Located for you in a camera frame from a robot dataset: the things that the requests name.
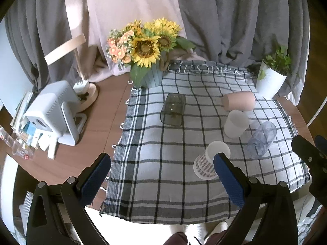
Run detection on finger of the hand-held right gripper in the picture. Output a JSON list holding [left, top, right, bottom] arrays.
[[314, 134, 327, 158], [291, 134, 327, 174]]

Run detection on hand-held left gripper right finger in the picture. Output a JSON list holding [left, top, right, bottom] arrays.
[[213, 153, 298, 245]]

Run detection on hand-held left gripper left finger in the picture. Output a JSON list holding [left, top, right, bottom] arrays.
[[26, 153, 112, 245]]

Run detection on white dotted cup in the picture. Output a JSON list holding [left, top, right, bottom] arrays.
[[193, 140, 231, 180]]

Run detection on clear plastic cup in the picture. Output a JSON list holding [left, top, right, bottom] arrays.
[[246, 121, 278, 158]]

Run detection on frosted white cup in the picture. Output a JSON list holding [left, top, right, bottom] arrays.
[[224, 110, 250, 139]]

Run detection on pink cup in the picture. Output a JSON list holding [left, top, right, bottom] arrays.
[[221, 91, 256, 112]]

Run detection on dark smoked glass cup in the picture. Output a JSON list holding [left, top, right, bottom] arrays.
[[160, 93, 187, 127]]

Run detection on white curved tube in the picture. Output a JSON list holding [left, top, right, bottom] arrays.
[[306, 93, 327, 128]]

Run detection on white boxes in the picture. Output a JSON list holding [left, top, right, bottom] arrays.
[[38, 130, 60, 160]]

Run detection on grey checked cloth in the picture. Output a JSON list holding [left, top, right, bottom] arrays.
[[100, 60, 311, 225]]

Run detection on white ribbed object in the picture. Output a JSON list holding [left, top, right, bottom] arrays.
[[19, 191, 35, 235]]

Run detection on person's maroon trouser legs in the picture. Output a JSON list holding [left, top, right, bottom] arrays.
[[163, 230, 230, 245]]

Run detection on green plant in white pot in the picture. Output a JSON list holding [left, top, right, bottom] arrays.
[[255, 45, 294, 100]]

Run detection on white projector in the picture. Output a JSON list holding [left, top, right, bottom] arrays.
[[25, 80, 87, 146]]

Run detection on clear drinking glasses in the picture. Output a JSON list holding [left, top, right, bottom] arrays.
[[0, 126, 35, 160]]

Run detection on white desk lamp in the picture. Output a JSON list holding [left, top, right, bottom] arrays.
[[44, 34, 99, 113]]

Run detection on stack of books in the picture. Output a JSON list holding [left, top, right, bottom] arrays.
[[10, 91, 35, 134]]

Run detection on grey ribbed vase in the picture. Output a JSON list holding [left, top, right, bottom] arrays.
[[130, 62, 169, 89]]

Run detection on sunflower bouquet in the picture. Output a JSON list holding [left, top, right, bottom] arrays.
[[105, 18, 197, 88]]

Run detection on grey curtain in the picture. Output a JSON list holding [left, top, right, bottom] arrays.
[[4, 0, 90, 93], [173, 0, 311, 106]]

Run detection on pink curtain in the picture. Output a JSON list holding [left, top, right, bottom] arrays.
[[63, 0, 196, 82]]

